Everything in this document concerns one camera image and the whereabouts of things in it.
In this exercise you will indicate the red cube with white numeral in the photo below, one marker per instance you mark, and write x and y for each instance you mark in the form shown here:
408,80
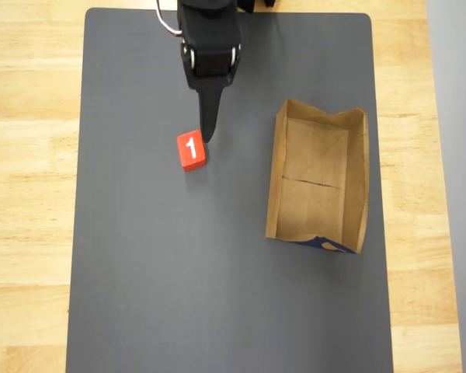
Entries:
190,151

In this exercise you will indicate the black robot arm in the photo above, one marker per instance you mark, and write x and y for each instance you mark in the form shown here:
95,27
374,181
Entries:
213,23

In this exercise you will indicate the brown paper bag tray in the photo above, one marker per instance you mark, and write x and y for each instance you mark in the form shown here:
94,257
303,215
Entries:
314,155

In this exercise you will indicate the gray rubber mat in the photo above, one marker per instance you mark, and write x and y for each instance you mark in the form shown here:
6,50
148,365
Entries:
159,252

